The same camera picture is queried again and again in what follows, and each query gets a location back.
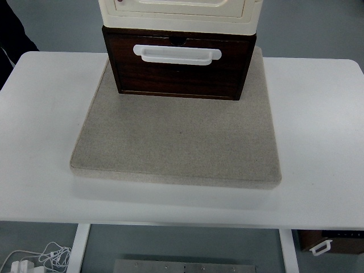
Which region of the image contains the dark wooden drawer housing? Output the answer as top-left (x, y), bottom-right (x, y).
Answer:
top-left (101, 25), bottom-right (257, 101)

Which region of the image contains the cream upper cabinet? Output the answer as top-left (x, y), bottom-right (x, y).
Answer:
top-left (98, 1), bottom-right (263, 35)

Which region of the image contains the spare wooden drawer box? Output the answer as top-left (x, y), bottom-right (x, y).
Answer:
top-left (297, 230), bottom-right (363, 256)

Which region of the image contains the beige foam mat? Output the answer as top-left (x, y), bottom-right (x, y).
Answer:
top-left (70, 47), bottom-right (282, 189)

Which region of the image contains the white table leg left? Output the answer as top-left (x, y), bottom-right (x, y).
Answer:
top-left (66, 224), bottom-right (91, 273)

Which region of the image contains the white table leg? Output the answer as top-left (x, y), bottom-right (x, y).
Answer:
top-left (279, 229), bottom-right (299, 273)
top-left (66, 224), bottom-right (91, 273)

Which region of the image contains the white table leg right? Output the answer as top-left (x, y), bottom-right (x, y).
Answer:
top-left (279, 229), bottom-right (299, 273)

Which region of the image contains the dark clothed person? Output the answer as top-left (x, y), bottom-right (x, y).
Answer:
top-left (1, 1), bottom-right (39, 89)

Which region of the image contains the white charger adapter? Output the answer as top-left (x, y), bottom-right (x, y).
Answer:
top-left (10, 260), bottom-right (34, 273)

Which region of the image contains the white drawer handle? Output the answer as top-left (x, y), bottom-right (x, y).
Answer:
top-left (133, 44), bottom-right (222, 66)

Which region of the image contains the grey metal base plate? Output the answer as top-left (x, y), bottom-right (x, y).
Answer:
top-left (113, 259), bottom-right (256, 273)

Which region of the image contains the white cable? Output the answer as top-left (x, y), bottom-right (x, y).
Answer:
top-left (0, 242), bottom-right (72, 273)

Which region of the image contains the white spare handle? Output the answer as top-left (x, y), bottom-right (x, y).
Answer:
top-left (309, 239), bottom-right (333, 257)

